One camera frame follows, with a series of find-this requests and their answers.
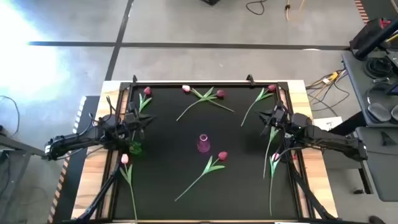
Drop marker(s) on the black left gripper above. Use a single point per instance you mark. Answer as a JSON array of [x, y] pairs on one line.
[[133, 119]]

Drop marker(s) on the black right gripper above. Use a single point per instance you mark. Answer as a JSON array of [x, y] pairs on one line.
[[279, 115]]

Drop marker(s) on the dark red artificial tulip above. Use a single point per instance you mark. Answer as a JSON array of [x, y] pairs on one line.
[[147, 91], [272, 87], [222, 155], [220, 93]]

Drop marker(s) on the pink ribbed glass vase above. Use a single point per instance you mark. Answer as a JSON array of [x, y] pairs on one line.
[[203, 144]]

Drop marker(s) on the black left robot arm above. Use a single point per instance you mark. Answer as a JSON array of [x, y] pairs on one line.
[[77, 140]]

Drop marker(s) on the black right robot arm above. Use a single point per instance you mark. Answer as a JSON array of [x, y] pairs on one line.
[[326, 138]]

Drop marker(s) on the green glass vase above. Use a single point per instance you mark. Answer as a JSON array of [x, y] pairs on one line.
[[136, 148]]

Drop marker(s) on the white paper sheet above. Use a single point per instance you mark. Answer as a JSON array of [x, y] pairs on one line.
[[329, 124]]

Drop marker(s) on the black table mat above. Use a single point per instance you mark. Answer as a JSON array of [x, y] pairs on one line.
[[236, 193]]

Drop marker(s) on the black desk leg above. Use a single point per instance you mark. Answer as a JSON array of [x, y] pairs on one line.
[[351, 122]]

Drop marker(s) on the grey desk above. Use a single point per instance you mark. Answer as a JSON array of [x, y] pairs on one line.
[[357, 93]]

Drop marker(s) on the black striped-edge floor mat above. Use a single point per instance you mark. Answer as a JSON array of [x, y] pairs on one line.
[[66, 174]]

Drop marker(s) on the black caster wheel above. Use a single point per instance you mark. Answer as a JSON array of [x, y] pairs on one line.
[[359, 191]]

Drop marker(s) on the grey side table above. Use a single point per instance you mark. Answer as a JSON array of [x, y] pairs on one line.
[[379, 168]]

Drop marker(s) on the grey metal table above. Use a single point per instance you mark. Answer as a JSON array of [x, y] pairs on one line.
[[18, 147]]

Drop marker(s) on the black box red label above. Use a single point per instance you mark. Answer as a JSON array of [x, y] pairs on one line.
[[367, 31]]

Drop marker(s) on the black slanted pole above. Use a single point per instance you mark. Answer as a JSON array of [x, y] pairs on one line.
[[376, 39]]

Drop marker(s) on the person's shoe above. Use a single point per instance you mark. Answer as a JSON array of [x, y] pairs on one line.
[[377, 220]]

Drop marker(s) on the black frame clamp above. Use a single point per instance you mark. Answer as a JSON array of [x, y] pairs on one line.
[[134, 78], [250, 79]]

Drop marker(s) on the black metal table frame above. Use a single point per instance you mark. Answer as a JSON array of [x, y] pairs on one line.
[[202, 83]]

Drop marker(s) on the black diagonal frame strut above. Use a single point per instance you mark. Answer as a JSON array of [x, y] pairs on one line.
[[308, 193], [102, 193]]

